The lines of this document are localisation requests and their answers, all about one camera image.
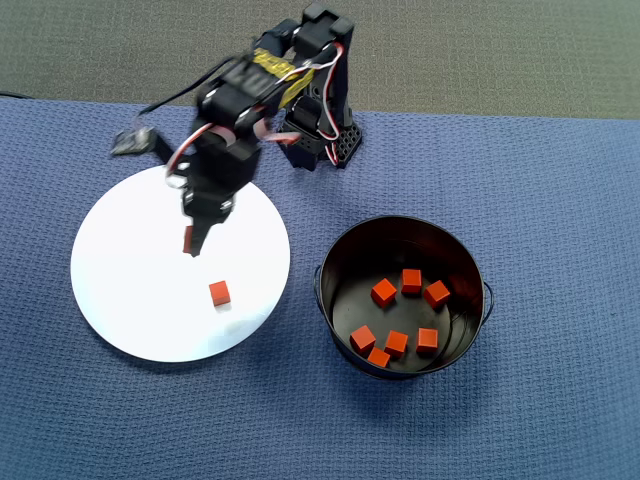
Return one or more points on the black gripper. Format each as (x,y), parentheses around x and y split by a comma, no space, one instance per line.
(206,207)

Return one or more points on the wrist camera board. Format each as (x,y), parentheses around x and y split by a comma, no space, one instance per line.
(132,141)

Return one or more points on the black round bowl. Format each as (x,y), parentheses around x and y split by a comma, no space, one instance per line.
(400,320)

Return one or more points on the white round plate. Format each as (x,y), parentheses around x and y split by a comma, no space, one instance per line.
(150,310)

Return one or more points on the blue woven cloth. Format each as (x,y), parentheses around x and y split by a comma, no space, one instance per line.
(500,200)

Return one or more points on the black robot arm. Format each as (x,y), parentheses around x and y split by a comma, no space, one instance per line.
(320,90)

